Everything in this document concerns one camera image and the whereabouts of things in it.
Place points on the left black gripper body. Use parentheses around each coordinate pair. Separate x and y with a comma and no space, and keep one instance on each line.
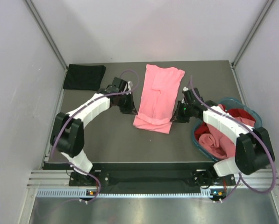
(125,103)

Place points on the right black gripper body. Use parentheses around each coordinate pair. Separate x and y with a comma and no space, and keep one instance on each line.
(183,113)

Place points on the pink t shirt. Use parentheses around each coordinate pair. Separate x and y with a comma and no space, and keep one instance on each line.
(160,90)

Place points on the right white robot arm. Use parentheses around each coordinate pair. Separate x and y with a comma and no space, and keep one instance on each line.
(253,146)

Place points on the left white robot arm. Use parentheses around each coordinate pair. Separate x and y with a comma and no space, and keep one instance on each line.
(67,135)

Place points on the red shirt in basket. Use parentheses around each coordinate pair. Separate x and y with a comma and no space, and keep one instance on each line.
(244,117)

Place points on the teal laundry basket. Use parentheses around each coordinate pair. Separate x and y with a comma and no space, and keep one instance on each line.
(229,103)

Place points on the pink shirt in basket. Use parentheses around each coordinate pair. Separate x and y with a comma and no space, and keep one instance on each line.
(217,144)

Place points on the folded black t shirt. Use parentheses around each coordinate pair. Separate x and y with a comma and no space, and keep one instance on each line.
(84,77)

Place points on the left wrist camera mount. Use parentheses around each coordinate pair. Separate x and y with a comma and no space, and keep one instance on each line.
(128,87)

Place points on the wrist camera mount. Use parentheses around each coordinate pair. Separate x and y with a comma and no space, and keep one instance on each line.
(128,87)
(185,89)

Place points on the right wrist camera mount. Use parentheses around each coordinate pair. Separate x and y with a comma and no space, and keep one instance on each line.
(185,89)

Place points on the slotted grey cable duct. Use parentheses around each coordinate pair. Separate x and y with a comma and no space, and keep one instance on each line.
(84,193)

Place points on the aluminium frame rail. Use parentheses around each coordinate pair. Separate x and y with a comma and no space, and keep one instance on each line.
(63,178)

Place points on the right aluminium corner post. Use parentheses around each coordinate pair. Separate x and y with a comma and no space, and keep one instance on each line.
(254,28)

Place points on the aluminium corner post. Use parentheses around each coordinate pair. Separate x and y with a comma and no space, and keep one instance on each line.
(254,28)
(39,21)

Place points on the left aluminium corner post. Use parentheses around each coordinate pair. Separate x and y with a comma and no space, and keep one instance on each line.
(39,21)

